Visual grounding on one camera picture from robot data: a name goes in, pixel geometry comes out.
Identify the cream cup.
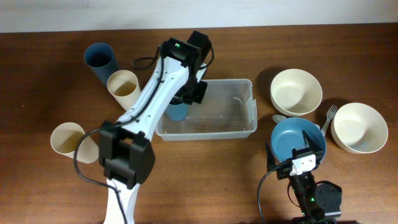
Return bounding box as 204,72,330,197
107,70,141,111
50,122,99,164

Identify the cream spoon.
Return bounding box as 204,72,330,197
272,114,287,123

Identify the cream bowl near container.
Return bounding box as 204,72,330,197
270,68,323,117

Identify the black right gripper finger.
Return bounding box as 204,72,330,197
266,143,276,172
302,130,323,153

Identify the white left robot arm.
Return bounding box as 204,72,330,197
99,31,214,223

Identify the blue bowl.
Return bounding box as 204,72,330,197
271,118,327,162

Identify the cream bowl far right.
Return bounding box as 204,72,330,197
331,103,389,154

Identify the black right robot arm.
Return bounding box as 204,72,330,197
257,131,343,223

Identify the dark blue cup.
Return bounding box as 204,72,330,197
83,42,119,86

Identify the clear plastic storage container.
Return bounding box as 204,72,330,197
155,78,257,141

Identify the cream fork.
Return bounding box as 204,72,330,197
321,105,338,136

